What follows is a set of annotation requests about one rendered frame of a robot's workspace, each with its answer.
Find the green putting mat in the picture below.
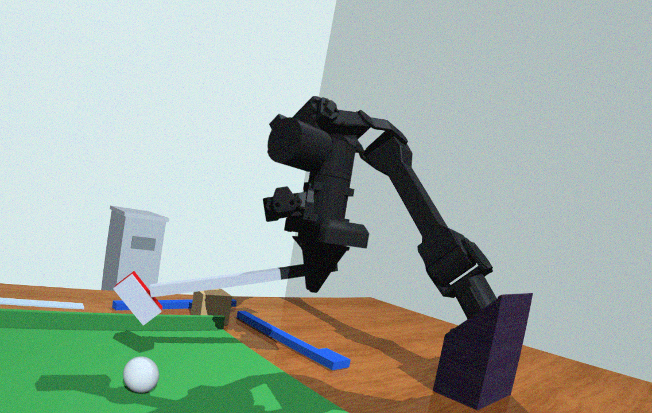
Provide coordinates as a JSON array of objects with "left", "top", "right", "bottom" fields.
[{"left": 0, "top": 327, "right": 348, "bottom": 413}]

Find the white putter shaft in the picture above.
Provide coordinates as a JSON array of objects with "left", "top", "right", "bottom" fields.
[{"left": 113, "top": 263, "right": 309, "bottom": 326}]

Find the white ball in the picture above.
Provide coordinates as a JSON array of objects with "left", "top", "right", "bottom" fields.
[{"left": 123, "top": 356, "right": 159, "bottom": 393}]

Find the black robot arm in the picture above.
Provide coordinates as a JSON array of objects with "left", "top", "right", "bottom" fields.
[{"left": 263, "top": 96, "right": 497, "bottom": 319}]

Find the light blue flat bar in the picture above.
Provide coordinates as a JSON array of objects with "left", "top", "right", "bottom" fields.
[{"left": 0, "top": 298, "right": 84, "bottom": 309}]

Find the blue long bar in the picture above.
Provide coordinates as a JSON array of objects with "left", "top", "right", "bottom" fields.
[
  {"left": 236, "top": 311, "right": 351, "bottom": 370},
  {"left": 112, "top": 299, "right": 237, "bottom": 311}
]

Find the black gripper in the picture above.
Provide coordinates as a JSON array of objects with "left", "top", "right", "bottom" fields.
[{"left": 284, "top": 174, "right": 370, "bottom": 293}]

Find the tan block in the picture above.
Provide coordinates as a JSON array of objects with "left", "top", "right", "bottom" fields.
[{"left": 191, "top": 289, "right": 232, "bottom": 325}]

